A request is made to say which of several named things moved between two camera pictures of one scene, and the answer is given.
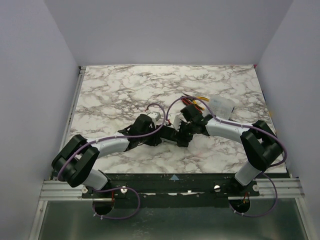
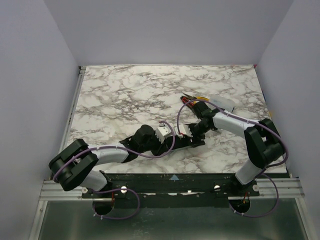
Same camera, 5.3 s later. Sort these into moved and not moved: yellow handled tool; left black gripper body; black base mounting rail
Moved: left black gripper body
Not moved: yellow handled tool; black base mounting rail
